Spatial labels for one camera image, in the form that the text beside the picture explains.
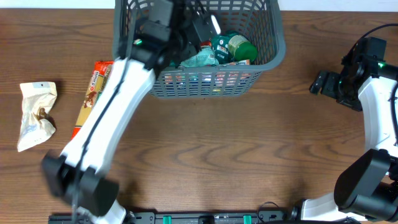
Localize red spaghetti packet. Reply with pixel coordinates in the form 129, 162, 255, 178
72, 61, 114, 138

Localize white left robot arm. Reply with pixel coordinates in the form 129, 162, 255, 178
42, 1, 221, 223

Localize beige paper snack bag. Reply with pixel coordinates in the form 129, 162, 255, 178
17, 82, 57, 152

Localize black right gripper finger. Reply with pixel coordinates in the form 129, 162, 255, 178
309, 70, 328, 95
320, 72, 341, 100

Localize green coffee sachet bag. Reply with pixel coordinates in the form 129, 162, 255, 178
169, 34, 240, 68

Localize grey plastic lattice basket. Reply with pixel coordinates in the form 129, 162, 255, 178
110, 1, 285, 100

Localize mint green snack packet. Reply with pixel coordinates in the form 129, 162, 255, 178
180, 47, 219, 68

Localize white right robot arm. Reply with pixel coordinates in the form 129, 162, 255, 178
287, 32, 397, 223

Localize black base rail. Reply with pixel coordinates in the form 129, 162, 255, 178
48, 202, 299, 224

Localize colourful tissue multipack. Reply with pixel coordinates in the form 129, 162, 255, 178
223, 59, 251, 66

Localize green lid jar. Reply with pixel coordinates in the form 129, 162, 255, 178
228, 33, 258, 62

